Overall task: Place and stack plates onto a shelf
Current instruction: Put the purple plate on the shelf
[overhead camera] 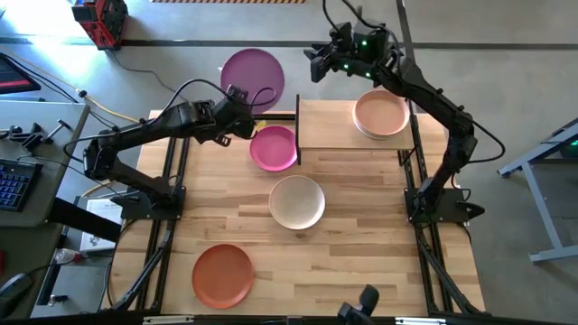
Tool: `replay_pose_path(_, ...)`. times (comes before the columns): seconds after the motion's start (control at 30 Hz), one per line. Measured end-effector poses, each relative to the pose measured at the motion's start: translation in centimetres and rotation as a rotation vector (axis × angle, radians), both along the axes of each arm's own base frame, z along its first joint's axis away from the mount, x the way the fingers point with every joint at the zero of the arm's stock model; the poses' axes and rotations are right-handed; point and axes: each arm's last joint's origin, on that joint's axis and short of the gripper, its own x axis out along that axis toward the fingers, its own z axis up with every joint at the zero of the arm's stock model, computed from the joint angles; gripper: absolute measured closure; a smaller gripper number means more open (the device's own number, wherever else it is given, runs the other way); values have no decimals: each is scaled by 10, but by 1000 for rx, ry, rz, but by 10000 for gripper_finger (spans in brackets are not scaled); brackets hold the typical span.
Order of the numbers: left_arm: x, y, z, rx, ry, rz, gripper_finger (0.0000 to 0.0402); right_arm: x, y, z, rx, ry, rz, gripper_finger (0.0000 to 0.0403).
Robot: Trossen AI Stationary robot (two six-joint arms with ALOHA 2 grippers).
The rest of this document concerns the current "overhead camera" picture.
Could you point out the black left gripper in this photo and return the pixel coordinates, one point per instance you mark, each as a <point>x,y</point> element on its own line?
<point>232,122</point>

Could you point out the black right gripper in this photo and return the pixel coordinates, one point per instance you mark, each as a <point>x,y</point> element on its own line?
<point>352,65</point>

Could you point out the magenta plate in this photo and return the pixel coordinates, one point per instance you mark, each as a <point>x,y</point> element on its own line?
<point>273,149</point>

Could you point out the purple plate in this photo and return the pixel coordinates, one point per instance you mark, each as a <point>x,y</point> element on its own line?
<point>253,67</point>

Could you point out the salmon pink plate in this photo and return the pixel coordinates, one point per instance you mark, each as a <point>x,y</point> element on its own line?
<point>381,113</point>

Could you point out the cream white plate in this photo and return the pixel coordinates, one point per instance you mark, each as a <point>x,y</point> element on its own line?
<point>298,203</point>

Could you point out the terracotta orange plate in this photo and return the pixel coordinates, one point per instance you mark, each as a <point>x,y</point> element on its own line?
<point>222,276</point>

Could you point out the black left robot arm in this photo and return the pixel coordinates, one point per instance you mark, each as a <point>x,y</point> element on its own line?
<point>135,131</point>

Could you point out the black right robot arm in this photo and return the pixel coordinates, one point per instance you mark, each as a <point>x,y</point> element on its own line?
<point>433,99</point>

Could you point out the white cardboard box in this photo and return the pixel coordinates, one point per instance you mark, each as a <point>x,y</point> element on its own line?
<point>108,210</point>

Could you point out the red machine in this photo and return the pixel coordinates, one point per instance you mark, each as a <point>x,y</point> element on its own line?
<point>101,22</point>

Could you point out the black desk beam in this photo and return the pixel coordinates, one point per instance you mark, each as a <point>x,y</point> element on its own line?
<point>81,220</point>

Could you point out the grey desk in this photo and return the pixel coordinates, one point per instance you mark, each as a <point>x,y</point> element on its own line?
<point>54,189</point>

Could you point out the black metal clamp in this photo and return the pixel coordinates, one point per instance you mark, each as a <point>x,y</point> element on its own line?
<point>27,137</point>

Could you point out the clear water bottle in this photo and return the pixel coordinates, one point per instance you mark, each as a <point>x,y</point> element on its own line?
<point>68,256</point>

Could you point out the black keyboard blue keys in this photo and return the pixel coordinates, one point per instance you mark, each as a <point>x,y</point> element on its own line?
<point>18,185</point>

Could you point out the black rounded device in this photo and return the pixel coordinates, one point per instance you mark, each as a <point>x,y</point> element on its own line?
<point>361,304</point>

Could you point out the dark computer screen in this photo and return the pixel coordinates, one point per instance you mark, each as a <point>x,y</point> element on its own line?
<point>13,74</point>

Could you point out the blue-grey metal stand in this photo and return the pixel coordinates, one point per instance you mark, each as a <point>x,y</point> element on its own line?
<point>544,203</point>

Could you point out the black aluminium table frame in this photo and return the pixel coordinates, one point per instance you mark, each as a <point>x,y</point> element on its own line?
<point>226,116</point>

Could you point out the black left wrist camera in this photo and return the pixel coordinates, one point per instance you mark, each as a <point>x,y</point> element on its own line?
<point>237,95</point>

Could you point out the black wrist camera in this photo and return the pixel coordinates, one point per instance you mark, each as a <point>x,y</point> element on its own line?
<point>237,95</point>
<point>341,35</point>

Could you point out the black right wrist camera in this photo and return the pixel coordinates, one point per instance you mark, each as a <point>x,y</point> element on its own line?
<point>341,35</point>

